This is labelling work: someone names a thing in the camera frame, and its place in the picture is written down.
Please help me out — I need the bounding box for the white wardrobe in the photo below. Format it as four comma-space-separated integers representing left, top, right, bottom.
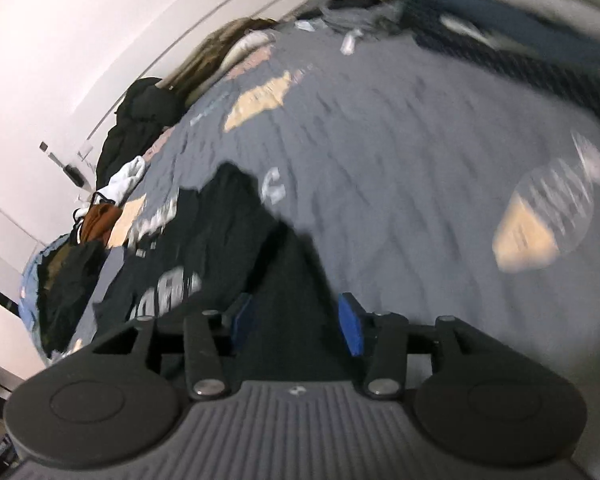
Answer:
0, 190, 51, 386

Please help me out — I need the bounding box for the rust brown garment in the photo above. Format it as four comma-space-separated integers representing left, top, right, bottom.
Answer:
77, 202, 123, 243

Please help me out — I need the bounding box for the white garment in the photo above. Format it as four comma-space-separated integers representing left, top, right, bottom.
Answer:
97, 156, 146, 206

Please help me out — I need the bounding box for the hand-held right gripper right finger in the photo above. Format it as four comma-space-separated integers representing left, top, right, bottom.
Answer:
337, 292, 503, 402

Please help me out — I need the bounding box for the black puffer jacket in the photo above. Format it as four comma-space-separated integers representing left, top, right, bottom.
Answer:
96, 77, 186, 181

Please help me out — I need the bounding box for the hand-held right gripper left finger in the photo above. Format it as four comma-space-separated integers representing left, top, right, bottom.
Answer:
92, 293, 256, 402

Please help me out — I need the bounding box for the crumpled black garment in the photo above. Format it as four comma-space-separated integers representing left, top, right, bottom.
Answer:
37, 242, 106, 351

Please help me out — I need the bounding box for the white pillow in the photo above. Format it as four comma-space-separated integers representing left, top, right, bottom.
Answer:
225, 30, 276, 66

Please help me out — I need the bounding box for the black printed T-shirt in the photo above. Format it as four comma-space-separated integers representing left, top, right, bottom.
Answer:
95, 162, 356, 391

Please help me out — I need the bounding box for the grey printed bed quilt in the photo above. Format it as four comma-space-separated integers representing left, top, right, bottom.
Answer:
45, 25, 600, 411

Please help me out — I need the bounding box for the stack of folded clothes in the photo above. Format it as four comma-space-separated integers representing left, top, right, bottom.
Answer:
300, 0, 600, 136

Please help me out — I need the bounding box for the blue printed cloth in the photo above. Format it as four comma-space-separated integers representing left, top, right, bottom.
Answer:
20, 245, 51, 361

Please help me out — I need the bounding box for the tan striped blanket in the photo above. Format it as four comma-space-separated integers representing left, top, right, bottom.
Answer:
165, 17, 281, 96

